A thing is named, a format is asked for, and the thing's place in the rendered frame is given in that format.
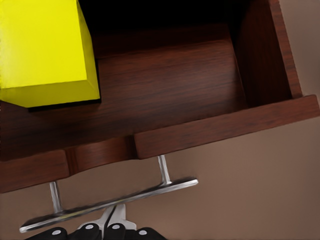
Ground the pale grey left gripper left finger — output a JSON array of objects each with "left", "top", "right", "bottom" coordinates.
[{"left": 68, "top": 205, "right": 116, "bottom": 240}]

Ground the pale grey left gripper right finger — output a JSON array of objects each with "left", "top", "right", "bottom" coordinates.
[{"left": 102, "top": 203, "right": 138, "bottom": 240}]

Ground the silver bar drawer handle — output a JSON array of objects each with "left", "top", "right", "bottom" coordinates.
[{"left": 19, "top": 154, "right": 199, "bottom": 234}]

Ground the dark brown wooden drawer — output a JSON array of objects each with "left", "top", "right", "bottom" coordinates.
[{"left": 0, "top": 0, "right": 320, "bottom": 195}]

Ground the yellow box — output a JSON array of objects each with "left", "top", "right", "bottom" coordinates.
[{"left": 0, "top": 0, "right": 102, "bottom": 109}]

